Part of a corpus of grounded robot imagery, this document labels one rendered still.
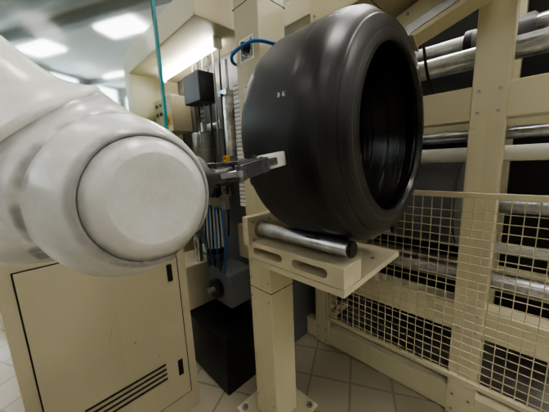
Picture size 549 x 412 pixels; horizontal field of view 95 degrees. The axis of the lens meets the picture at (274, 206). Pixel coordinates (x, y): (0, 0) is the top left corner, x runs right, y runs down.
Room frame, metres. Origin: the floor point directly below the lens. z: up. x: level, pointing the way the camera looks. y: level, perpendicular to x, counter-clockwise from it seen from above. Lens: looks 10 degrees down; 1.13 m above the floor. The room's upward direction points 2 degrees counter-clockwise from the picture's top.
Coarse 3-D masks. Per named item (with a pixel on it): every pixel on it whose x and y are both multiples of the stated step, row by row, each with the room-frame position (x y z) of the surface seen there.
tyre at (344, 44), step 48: (288, 48) 0.61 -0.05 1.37; (336, 48) 0.53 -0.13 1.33; (384, 48) 0.82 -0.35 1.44; (288, 96) 0.54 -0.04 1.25; (336, 96) 0.50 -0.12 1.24; (384, 96) 0.94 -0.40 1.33; (288, 144) 0.54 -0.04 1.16; (336, 144) 0.50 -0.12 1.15; (384, 144) 0.97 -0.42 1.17; (288, 192) 0.59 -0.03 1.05; (336, 192) 0.52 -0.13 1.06; (384, 192) 0.89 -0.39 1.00
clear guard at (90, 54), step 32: (0, 0) 0.77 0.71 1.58; (32, 0) 0.82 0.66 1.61; (64, 0) 0.87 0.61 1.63; (96, 0) 0.93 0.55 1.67; (128, 0) 1.00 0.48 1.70; (0, 32) 0.76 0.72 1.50; (32, 32) 0.81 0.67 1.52; (64, 32) 0.86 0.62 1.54; (96, 32) 0.92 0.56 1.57; (128, 32) 0.99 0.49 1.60; (64, 64) 0.85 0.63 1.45; (96, 64) 0.91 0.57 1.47; (128, 64) 0.98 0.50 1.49; (160, 64) 1.06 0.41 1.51; (128, 96) 0.97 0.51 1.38; (160, 96) 1.05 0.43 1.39
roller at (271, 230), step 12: (264, 228) 0.81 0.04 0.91; (276, 228) 0.78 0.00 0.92; (288, 228) 0.75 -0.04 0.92; (288, 240) 0.73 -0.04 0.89; (300, 240) 0.70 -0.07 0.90; (312, 240) 0.67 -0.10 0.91; (324, 240) 0.65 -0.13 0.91; (336, 240) 0.63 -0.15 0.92; (348, 240) 0.61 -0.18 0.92; (336, 252) 0.62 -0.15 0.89; (348, 252) 0.59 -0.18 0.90
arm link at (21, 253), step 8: (0, 224) 0.23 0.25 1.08; (0, 232) 0.22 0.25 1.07; (8, 232) 0.23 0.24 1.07; (0, 240) 0.23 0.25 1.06; (8, 240) 0.23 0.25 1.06; (16, 240) 0.23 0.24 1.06; (0, 248) 0.23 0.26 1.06; (8, 248) 0.23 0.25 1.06; (16, 248) 0.23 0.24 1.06; (24, 248) 0.23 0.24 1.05; (32, 248) 0.24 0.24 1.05; (0, 256) 0.23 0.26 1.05; (8, 256) 0.23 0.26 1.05; (16, 256) 0.24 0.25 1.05; (24, 256) 0.24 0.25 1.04; (32, 256) 0.24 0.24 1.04; (40, 256) 0.25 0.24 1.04; (48, 256) 0.25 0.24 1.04; (8, 264) 0.25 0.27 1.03; (16, 264) 0.25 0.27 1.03
